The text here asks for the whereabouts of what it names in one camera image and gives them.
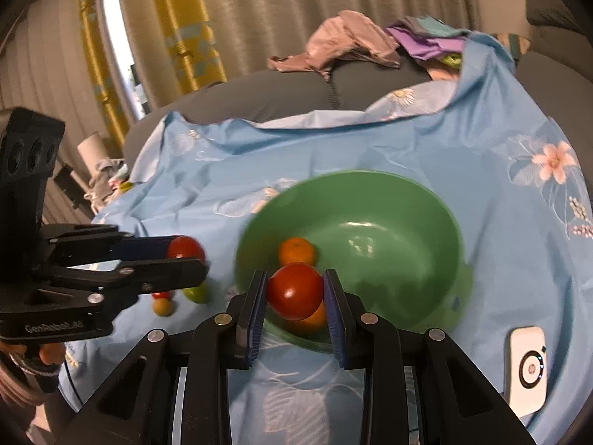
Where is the large red tomato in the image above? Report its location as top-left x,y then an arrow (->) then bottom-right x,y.
268,263 -> 325,322

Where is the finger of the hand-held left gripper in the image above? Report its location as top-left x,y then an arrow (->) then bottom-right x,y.
32,258 -> 208,305
41,224 -> 175,268

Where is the orange mandarin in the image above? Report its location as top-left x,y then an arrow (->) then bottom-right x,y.
296,300 -> 329,333
278,237 -> 317,268

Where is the purple garment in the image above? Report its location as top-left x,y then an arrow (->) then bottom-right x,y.
386,15 -> 472,62

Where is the person's left hand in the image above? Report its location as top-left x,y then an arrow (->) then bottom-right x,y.
0,340 -> 63,369

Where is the blue floral cloth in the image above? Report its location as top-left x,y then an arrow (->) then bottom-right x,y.
59,32 -> 593,445

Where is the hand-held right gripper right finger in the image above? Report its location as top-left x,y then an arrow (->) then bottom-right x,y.
322,269 -> 539,445

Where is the pink garment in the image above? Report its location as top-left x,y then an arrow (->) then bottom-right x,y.
267,10 -> 402,82

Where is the white round-button device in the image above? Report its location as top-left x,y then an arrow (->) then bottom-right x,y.
503,326 -> 549,419

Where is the grey sofa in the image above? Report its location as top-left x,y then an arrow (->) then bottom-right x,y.
121,51 -> 593,164

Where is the yellow patterned curtain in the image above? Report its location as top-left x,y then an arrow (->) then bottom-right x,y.
76,0 -> 228,136

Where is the beige pleated curtain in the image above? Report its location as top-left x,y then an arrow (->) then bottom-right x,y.
0,0 -> 128,223
116,0 -> 480,103

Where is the white paper cup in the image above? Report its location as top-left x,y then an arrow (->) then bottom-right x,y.
76,132 -> 110,173

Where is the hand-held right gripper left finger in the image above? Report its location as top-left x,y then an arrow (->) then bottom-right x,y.
46,269 -> 270,445

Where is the grey sofa cushion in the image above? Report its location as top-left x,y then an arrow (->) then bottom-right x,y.
525,0 -> 593,40

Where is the green plastic bowl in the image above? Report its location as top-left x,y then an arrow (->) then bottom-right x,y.
234,171 -> 464,354

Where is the green tomato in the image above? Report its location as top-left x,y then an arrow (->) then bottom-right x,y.
182,284 -> 209,306

